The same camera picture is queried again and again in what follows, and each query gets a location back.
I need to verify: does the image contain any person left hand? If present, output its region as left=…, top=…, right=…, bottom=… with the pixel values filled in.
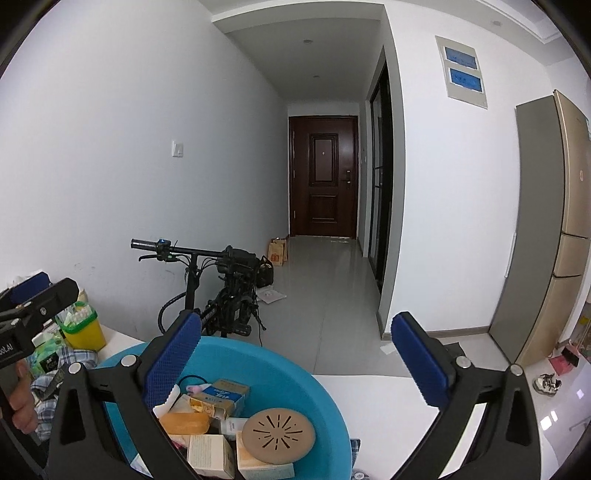
left=1, top=359, right=38, bottom=434

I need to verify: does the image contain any green white carton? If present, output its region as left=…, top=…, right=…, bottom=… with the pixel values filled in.
left=27, top=331, right=66, bottom=379

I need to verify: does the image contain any orange soap bar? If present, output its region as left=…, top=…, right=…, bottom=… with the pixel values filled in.
left=159, top=412, right=211, bottom=436

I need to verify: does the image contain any dark brown entry door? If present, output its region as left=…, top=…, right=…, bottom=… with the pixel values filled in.
left=288, top=115, right=359, bottom=238

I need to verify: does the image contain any blue plaid shirt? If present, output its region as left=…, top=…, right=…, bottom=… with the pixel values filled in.
left=31, top=345, right=98, bottom=442

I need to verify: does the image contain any cream carton box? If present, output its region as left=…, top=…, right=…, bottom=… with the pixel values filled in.
left=236, top=431, right=296, bottom=480

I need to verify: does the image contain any black sliding door frame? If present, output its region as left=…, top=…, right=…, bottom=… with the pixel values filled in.
left=369, top=54, right=394, bottom=290

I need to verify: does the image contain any blue white medicine box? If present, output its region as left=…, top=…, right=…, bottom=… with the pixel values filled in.
left=202, top=379, right=250, bottom=419

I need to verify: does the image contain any white paper on floor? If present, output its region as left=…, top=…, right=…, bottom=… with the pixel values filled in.
left=256, top=286, right=287, bottom=305

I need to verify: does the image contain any grey gold refrigerator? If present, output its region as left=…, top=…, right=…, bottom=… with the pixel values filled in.
left=489, top=91, right=590, bottom=366

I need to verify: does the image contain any yellow green container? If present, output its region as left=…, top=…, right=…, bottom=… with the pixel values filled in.
left=56, top=301, right=106, bottom=352

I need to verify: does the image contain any black folding bicycle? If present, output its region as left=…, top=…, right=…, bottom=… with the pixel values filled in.
left=129, top=237, right=276, bottom=347

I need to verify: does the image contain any white green small box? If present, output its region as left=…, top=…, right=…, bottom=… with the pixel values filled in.
left=186, top=434, right=235, bottom=479

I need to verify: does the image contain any pink item on floor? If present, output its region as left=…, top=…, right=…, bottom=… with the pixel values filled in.
left=549, top=345, right=580, bottom=376

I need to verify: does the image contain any blue plastic basin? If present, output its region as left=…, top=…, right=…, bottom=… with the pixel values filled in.
left=94, top=335, right=355, bottom=480

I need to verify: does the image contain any beige round perforated disc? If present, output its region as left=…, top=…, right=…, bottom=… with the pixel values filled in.
left=242, top=408, right=317, bottom=465

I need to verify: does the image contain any white sneaker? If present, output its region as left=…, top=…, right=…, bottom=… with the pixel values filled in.
left=532, top=373, right=562, bottom=397

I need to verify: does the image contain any gold foil box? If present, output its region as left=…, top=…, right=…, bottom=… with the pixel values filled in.
left=189, top=395, right=235, bottom=420

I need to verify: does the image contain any brown paper bag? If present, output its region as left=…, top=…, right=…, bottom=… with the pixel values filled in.
left=266, top=238, right=288, bottom=267

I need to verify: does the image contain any white light switch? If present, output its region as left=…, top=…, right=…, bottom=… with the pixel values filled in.
left=171, top=141, right=184, bottom=158

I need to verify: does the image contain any grey electrical panel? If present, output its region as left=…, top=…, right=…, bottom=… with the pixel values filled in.
left=436, top=36, right=488, bottom=109

